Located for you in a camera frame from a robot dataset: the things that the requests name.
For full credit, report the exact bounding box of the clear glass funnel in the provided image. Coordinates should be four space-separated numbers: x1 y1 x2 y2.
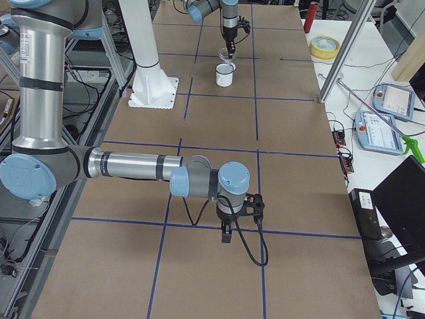
218 48 236 70

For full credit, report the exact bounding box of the white enamel mug blue rim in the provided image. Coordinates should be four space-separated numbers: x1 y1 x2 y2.
215 62 236 87

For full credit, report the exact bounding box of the yellow tape roll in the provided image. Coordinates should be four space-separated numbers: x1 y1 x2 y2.
309 35 341 60

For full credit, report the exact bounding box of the red cylinder bottle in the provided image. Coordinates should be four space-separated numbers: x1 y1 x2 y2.
303 1 319 34

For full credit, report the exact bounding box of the brown paper table cover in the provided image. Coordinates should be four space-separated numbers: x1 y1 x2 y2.
32 2 380 318

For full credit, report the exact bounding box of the black computer box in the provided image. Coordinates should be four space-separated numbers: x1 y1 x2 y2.
349 188 383 241

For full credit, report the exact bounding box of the far black orange connector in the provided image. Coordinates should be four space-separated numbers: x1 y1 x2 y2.
332 130 346 147

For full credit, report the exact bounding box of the black orange connector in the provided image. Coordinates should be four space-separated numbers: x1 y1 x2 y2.
339 153 354 175
332 130 346 147

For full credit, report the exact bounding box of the near black orange connector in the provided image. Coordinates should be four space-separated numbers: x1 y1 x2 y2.
339 153 354 175

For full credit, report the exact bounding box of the near teach pendant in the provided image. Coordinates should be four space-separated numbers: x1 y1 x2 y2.
355 110 404 155

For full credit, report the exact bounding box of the teach pendant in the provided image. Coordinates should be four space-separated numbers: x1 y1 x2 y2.
355 110 404 155
373 83 414 122

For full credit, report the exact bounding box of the far teach pendant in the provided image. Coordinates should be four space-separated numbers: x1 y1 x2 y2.
373 83 414 122

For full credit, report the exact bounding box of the black monitor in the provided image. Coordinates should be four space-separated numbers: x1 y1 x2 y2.
372 156 424 253

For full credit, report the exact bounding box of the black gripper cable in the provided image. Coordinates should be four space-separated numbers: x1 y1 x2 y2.
181 195 269 266

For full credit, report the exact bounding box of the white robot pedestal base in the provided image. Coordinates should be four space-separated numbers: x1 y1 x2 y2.
119 0 179 110

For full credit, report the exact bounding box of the aluminium frame post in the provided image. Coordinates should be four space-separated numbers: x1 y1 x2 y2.
318 0 377 104

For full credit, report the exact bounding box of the green handled air gun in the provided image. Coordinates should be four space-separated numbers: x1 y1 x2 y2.
336 78 425 164

